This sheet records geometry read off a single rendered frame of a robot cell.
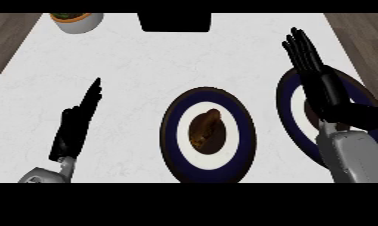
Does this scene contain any brown sweet potato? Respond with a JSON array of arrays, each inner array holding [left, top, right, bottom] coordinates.
[[187, 108, 227, 155]]

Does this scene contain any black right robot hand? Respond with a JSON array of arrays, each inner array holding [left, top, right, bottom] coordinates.
[[280, 26, 378, 128]]

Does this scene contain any white plant pot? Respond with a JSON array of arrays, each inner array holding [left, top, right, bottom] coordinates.
[[48, 12, 104, 35]]

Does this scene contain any black box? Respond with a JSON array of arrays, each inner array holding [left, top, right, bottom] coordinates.
[[135, 12, 212, 33]]

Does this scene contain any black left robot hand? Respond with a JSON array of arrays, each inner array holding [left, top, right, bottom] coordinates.
[[47, 77, 103, 162]]

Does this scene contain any blue and white plate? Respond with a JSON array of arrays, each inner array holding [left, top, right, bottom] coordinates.
[[274, 65, 378, 168], [157, 86, 258, 184]]

